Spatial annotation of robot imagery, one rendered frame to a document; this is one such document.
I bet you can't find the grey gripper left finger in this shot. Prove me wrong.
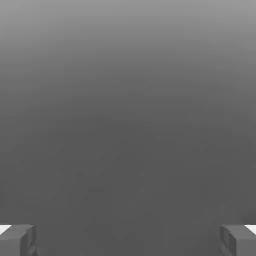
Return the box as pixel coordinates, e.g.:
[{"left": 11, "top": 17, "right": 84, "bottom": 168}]
[{"left": 0, "top": 224, "right": 38, "bottom": 256}]

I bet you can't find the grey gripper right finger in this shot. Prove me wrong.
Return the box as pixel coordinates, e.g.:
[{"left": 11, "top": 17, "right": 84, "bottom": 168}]
[{"left": 219, "top": 224, "right": 256, "bottom": 256}]

